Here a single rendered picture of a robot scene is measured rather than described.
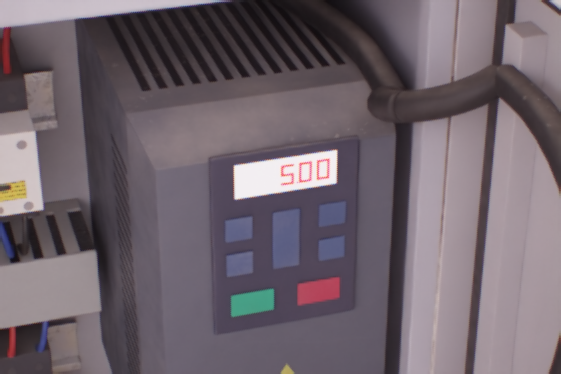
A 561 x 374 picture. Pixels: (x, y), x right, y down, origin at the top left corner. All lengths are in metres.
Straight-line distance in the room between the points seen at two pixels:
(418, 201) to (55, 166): 0.24
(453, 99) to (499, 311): 0.11
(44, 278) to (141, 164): 0.15
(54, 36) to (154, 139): 0.16
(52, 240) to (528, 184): 0.28
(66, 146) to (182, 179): 0.18
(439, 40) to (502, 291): 0.12
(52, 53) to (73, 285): 0.13
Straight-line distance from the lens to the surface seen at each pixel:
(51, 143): 0.76
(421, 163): 0.61
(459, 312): 0.67
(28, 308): 0.74
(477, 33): 0.59
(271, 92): 0.62
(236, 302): 0.63
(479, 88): 0.55
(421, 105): 0.56
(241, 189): 0.59
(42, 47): 0.73
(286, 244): 0.62
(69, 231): 0.75
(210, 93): 0.62
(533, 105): 0.54
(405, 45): 0.64
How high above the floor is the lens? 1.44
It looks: 30 degrees down
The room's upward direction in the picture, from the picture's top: straight up
